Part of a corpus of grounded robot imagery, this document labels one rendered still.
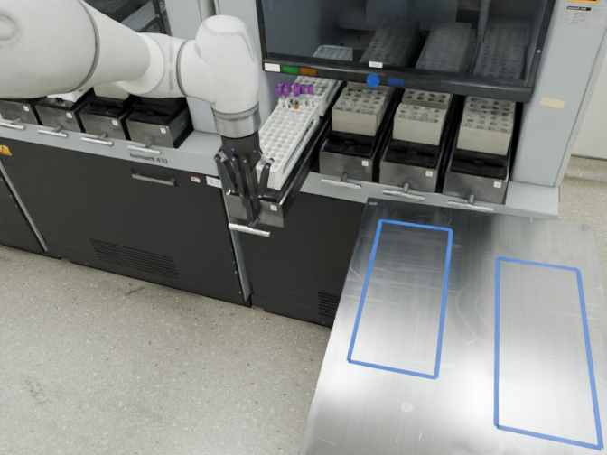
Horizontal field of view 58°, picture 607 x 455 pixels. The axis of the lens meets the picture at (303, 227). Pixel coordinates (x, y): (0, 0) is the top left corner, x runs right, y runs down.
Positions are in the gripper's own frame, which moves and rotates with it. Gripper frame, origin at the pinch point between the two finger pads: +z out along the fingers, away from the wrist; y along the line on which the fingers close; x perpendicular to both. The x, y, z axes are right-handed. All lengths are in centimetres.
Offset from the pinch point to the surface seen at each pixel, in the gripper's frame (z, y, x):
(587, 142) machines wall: 62, -89, -143
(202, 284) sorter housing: 64, 37, -23
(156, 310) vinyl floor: 79, 57, -18
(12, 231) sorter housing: 60, 119, -23
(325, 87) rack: -6.9, -3.8, -42.9
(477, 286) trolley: -2, -49, 11
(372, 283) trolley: -1.8, -31.3, 15.7
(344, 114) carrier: -7.7, -12.7, -29.9
